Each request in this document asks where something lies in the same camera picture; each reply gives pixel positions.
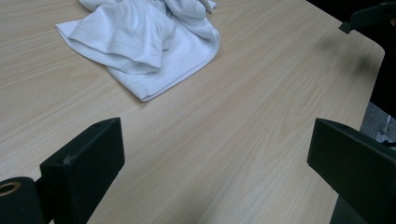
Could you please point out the white t-shirt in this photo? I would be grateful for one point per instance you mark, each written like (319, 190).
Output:
(146, 46)

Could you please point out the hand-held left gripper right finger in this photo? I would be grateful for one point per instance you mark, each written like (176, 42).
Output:
(358, 165)

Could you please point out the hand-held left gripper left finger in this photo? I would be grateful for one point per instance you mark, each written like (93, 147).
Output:
(84, 168)

